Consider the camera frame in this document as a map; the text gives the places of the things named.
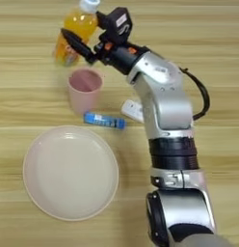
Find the blue tube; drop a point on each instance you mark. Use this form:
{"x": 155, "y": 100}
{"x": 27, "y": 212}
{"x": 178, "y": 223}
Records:
{"x": 103, "y": 120}

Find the orange juice bottle white cap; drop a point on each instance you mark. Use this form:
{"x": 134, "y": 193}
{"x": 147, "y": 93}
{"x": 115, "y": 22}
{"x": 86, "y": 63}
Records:
{"x": 80, "y": 24}

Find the white rectangular device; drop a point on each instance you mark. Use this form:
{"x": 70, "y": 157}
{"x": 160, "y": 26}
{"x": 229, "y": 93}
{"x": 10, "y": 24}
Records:
{"x": 132, "y": 111}

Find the beige round plate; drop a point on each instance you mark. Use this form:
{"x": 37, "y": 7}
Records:
{"x": 70, "y": 173}

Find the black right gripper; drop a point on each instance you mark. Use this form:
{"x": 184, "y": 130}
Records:
{"x": 121, "y": 56}

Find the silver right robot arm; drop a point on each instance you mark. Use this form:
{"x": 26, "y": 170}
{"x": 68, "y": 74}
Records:
{"x": 169, "y": 106}

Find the grey robot torso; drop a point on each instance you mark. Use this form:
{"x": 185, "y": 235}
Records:
{"x": 208, "y": 241}

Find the pink plastic cup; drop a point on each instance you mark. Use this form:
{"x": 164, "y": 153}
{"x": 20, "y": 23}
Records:
{"x": 84, "y": 96}

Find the small black box white label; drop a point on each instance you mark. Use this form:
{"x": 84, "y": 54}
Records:
{"x": 119, "y": 24}

